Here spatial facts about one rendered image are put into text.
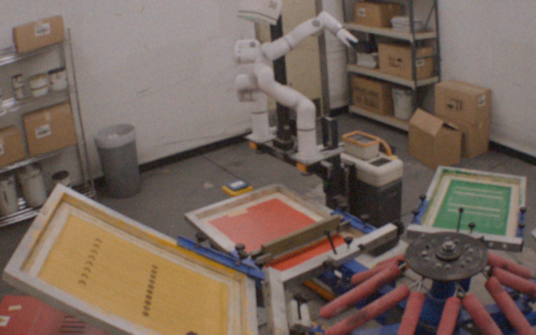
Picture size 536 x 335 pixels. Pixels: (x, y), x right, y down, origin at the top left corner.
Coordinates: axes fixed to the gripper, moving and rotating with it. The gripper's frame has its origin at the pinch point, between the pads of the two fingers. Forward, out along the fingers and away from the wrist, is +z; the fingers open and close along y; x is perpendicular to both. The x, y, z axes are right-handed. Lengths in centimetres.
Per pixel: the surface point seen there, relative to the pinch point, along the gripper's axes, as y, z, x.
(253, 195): 14, 7, -94
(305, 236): 58, 40, -70
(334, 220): 46, 45, -60
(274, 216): 28, 23, -87
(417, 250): 112, 67, -21
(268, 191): 6, 12, -90
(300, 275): 88, 48, -70
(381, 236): 55, 64, -47
